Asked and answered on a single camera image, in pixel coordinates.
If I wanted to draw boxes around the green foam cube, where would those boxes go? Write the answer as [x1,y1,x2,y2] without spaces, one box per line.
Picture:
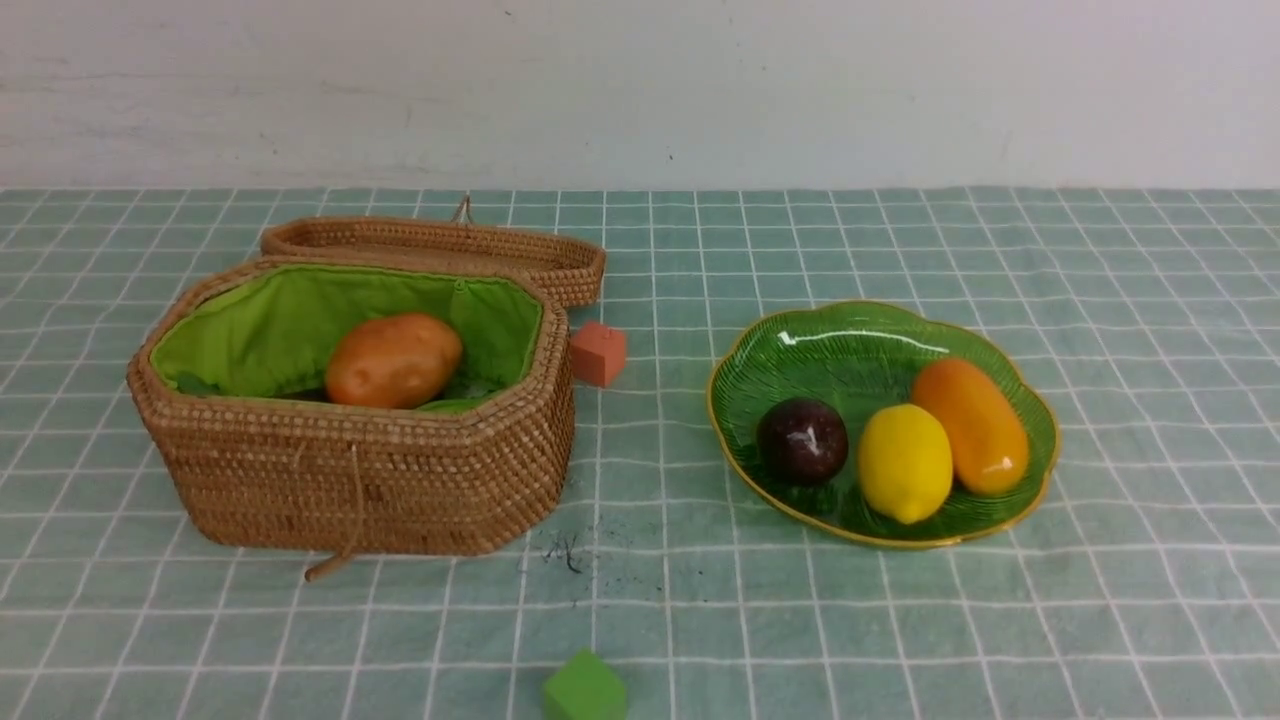
[541,650,628,720]

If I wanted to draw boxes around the brown potato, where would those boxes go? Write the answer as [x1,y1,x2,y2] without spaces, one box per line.
[325,313,463,410]

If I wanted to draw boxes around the woven wicker basket green lining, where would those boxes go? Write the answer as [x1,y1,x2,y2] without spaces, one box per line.
[127,252,579,559]

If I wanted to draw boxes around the green checkered tablecloth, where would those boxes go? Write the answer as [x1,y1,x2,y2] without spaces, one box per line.
[1,187,1279,719]

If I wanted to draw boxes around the orange yellow mango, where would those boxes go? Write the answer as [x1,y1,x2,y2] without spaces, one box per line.
[910,357,1030,497]

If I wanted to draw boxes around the orange carrot green leaves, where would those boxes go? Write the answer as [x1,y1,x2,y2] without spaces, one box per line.
[174,372,237,397]

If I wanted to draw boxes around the woven wicker basket lid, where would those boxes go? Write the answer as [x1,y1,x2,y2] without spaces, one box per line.
[260,199,607,307]

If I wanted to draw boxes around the green bitter gourd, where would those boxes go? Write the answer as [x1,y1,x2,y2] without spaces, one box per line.
[416,375,506,414]

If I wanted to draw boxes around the yellow lemon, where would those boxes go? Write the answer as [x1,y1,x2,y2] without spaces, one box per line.
[858,404,954,525]

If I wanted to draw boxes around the dark purple mangosteen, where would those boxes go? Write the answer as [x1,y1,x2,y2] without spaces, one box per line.
[755,397,850,488]

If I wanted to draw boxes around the green glass leaf plate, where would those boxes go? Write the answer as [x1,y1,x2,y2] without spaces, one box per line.
[707,300,1061,550]

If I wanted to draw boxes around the orange foam cube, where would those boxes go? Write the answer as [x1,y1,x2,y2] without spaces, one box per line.
[570,320,628,388]

